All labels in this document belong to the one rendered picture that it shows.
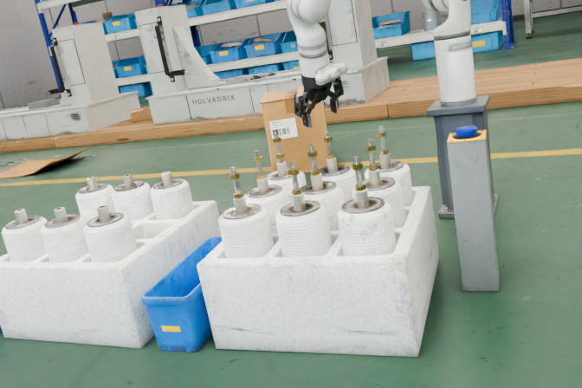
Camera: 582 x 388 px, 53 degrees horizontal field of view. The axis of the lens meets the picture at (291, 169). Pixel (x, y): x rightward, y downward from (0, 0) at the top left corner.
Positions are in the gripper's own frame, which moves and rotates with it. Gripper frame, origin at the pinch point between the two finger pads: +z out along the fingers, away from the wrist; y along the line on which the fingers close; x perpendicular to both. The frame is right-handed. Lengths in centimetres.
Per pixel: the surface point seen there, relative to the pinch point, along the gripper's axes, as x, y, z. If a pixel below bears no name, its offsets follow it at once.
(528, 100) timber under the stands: -25, -143, 74
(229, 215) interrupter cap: 26, 44, -12
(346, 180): 28.1, 16.7, -4.4
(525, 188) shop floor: 34, -45, 33
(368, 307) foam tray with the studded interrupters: 54, 36, -3
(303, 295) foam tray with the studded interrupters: 45, 43, -3
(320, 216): 40, 33, -13
